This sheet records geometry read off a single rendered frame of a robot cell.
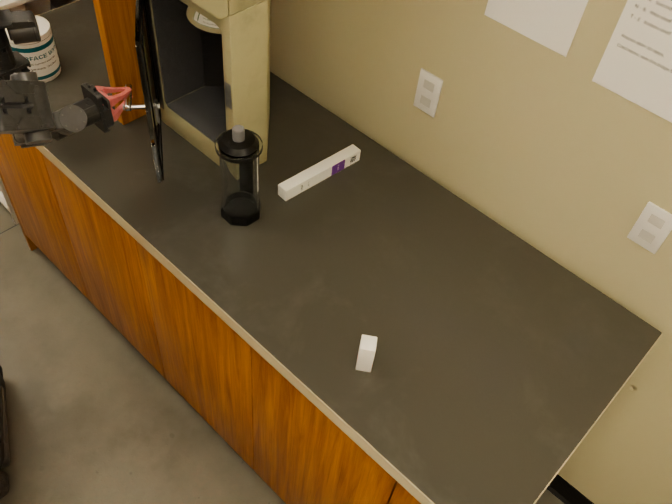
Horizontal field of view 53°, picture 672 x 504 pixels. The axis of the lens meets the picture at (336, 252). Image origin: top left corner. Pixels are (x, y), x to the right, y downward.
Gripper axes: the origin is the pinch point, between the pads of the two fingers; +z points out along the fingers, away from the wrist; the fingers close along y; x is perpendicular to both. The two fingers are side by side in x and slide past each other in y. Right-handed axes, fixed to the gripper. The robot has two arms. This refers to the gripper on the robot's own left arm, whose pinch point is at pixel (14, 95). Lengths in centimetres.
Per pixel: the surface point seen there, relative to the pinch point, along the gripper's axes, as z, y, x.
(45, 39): 3.2, 20.5, 21.8
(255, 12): -28, 40, -46
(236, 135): -9, 24, -56
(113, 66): -2.5, 23.4, -8.4
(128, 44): -6.7, 28.8, -8.4
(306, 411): 34, 5, -100
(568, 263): 19, 75, -122
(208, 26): -22, 35, -35
